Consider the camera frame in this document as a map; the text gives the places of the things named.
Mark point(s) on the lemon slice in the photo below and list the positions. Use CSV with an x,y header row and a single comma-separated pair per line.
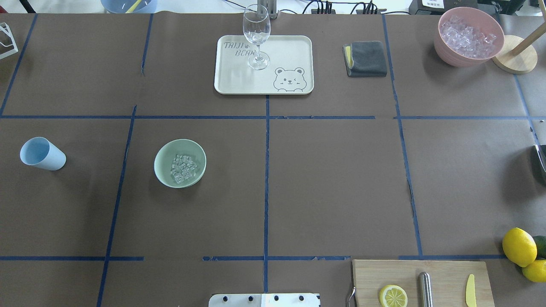
x,y
393,295

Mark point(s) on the blue bowl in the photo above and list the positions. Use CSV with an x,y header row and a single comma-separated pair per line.
x,y
122,6

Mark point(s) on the dark grey folded cloth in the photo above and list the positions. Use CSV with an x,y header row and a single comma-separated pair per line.
x,y
365,59

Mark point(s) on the yellow lemon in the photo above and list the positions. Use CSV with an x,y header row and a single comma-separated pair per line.
x,y
519,247
535,272

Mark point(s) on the light blue cup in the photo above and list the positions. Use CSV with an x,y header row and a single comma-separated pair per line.
x,y
41,153

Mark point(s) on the green lime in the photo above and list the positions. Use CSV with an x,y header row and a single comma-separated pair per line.
x,y
540,242

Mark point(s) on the clear ice cubes pile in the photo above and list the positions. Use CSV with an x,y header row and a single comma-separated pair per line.
x,y
466,40

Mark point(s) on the round wooden stand base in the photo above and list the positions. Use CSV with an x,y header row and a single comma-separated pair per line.
x,y
517,55

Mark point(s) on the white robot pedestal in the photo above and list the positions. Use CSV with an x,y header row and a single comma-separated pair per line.
x,y
265,300

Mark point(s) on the clear wine glass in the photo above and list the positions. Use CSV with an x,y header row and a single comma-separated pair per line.
x,y
257,28

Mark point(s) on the silver metal cylinder tool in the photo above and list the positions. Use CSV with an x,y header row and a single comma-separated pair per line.
x,y
426,289

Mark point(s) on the pink bowl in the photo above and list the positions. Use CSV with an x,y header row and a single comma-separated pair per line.
x,y
473,17

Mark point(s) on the ice cubes in green bowl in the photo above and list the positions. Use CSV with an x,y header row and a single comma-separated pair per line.
x,y
183,168

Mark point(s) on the mint green bowl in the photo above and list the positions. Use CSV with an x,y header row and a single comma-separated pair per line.
x,y
163,160

